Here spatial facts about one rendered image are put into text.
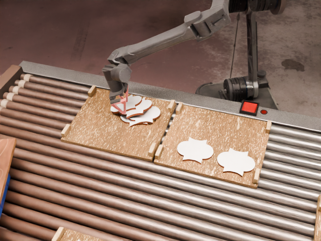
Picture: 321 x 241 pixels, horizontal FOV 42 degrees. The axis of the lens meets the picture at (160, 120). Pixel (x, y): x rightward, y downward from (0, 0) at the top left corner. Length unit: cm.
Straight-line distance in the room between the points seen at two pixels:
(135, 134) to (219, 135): 35
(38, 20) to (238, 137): 317
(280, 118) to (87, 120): 85
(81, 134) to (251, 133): 72
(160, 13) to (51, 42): 113
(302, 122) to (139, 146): 71
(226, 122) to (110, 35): 248
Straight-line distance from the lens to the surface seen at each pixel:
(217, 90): 302
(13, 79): 220
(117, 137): 175
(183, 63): 366
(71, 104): 199
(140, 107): 179
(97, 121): 184
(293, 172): 170
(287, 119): 189
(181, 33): 161
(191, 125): 178
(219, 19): 160
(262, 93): 303
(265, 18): 431
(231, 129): 177
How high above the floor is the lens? 221
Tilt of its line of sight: 45 degrees down
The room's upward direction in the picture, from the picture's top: 4 degrees counter-clockwise
